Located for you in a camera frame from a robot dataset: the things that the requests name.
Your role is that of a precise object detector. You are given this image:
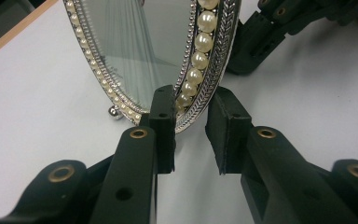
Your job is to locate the oval pearl-framed mirror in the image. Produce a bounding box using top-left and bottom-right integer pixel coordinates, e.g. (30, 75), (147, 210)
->
(62, 0), (241, 134)

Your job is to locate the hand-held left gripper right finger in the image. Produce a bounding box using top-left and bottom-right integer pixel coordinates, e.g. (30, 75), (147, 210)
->
(204, 86), (358, 224)

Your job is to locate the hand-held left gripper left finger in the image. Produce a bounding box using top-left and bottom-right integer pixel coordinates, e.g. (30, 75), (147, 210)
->
(88, 84), (177, 224)

